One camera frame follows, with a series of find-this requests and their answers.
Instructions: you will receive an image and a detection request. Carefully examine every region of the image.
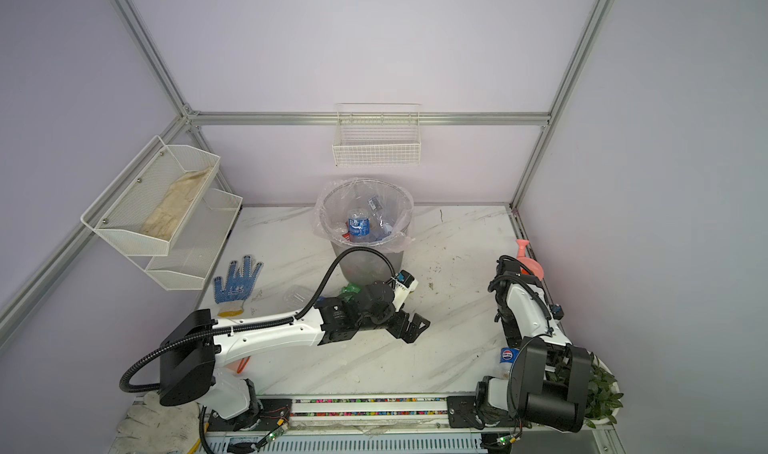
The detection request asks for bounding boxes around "pepsi label plastic bottle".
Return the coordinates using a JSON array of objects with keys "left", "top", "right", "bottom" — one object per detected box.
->
[{"left": 497, "top": 347, "right": 519, "bottom": 379}]

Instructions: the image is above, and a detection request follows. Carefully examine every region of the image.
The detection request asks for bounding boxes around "white cap clear bottle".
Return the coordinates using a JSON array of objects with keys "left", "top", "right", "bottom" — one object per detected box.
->
[{"left": 368, "top": 195, "right": 394, "bottom": 239}]

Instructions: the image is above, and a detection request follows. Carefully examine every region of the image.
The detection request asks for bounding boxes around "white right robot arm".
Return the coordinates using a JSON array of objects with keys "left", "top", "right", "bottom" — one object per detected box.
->
[{"left": 475, "top": 255, "right": 593, "bottom": 432}]

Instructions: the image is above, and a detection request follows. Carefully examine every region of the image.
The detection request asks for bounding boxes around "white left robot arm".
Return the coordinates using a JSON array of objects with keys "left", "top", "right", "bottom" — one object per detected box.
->
[{"left": 158, "top": 281, "right": 430, "bottom": 420}]

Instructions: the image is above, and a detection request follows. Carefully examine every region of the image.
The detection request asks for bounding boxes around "grey mesh waste bin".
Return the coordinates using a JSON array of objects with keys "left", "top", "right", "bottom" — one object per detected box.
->
[{"left": 316, "top": 179, "right": 415, "bottom": 290}]

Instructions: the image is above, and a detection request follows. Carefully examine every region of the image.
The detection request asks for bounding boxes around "pink plastic watering can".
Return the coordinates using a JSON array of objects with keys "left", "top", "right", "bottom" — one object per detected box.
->
[{"left": 516, "top": 239, "right": 544, "bottom": 281}]

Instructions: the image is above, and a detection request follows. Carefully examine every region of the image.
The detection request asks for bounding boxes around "green crushed plastic bottle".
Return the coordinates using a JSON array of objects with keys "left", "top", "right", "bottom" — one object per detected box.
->
[{"left": 339, "top": 283, "right": 361, "bottom": 299}]

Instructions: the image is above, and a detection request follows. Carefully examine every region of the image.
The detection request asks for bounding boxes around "blue knitted work glove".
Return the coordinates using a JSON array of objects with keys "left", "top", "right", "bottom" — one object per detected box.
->
[{"left": 213, "top": 255, "right": 263, "bottom": 318}]

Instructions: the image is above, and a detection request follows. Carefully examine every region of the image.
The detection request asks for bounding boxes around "potted green plant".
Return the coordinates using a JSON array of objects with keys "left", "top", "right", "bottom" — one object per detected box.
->
[{"left": 583, "top": 354, "right": 624, "bottom": 429}]

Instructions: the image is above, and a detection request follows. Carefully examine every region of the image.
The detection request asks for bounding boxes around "white mesh lower shelf tray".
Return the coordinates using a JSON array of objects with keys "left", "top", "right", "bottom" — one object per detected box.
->
[{"left": 145, "top": 188, "right": 242, "bottom": 291}]

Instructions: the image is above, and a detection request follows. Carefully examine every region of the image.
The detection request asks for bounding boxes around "white mesh shelf tray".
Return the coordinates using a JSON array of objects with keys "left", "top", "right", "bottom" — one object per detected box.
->
[
  {"left": 81, "top": 137, "right": 220, "bottom": 257},
  {"left": 145, "top": 188, "right": 242, "bottom": 291}
]

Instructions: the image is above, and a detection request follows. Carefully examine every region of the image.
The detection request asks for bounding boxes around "beige cloth glove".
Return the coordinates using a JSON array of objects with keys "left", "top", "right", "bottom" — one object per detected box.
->
[{"left": 140, "top": 168, "right": 211, "bottom": 241}]

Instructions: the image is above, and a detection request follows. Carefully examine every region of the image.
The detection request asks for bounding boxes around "white cotton glove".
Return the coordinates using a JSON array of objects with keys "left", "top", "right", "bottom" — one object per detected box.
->
[{"left": 112, "top": 392, "right": 200, "bottom": 453}]

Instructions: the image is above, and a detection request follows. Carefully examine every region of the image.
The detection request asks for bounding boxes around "white mesh upper shelf tray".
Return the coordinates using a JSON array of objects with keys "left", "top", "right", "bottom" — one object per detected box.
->
[{"left": 81, "top": 137, "right": 220, "bottom": 257}]

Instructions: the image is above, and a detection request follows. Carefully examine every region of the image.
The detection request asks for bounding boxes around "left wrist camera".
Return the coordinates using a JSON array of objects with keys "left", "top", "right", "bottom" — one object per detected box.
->
[{"left": 393, "top": 270, "right": 418, "bottom": 312}]

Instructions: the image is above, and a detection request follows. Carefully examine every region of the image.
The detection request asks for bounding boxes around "metal base rail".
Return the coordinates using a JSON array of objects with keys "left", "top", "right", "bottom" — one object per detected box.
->
[{"left": 200, "top": 393, "right": 524, "bottom": 453}]

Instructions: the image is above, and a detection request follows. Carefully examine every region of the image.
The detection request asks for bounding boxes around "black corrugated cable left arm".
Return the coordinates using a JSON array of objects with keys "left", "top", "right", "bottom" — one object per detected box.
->
[{"left": 118, "top": 247, "right": 398, "bottom": 395}]

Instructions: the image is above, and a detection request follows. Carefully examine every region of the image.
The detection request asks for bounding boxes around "white wire wall basket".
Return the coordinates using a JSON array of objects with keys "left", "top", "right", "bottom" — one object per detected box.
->
[{"left": 332, "top": 103, "right": 422, "bottom": 168}]

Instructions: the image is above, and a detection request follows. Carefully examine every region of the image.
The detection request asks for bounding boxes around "aluminium frame horizontal bar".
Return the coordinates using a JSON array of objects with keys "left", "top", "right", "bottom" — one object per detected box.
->
[{"left": 187, "top": 112, "right": 551, "bottom": 126}]

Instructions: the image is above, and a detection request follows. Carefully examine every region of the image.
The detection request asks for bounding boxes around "aluminium frame corner post left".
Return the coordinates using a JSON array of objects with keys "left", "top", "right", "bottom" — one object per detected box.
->
[{"left": 109, "top": 0, "right": 209, "bottom": 150}]

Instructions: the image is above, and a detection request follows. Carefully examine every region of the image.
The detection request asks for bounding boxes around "aluminium frame corner post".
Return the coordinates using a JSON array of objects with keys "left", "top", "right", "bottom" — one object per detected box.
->
[
  {"left": 510, "top": 0, "right": 615, "bottom": 212},
  {"left": 109, "top": 0, "right": 209, "bottom": 150}
]

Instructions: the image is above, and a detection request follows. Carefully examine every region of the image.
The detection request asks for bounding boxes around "aluminium frame corner post right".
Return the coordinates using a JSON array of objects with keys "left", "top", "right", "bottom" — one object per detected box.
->
[{"left": 510, "top": 0, "right": 615, "bottom": 212}]

